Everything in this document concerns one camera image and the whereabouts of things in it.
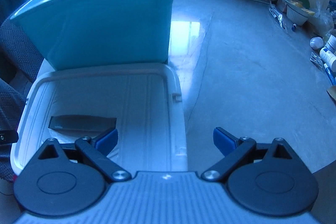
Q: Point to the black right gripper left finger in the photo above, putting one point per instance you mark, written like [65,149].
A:
[94,152]

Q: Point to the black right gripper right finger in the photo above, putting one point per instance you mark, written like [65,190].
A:
[236,152]

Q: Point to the white ribbed bowl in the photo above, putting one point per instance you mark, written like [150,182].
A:
[296,15]

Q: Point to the white plastic bin lid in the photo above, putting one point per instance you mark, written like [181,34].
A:
[144,99]

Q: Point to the blue plastic storage bin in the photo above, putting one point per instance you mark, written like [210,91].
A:
[88,33]

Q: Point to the white egg-shaped object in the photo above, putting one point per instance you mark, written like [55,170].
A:
[316,43]

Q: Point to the white medicine bottle lying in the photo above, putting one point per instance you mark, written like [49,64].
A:
[328,57]

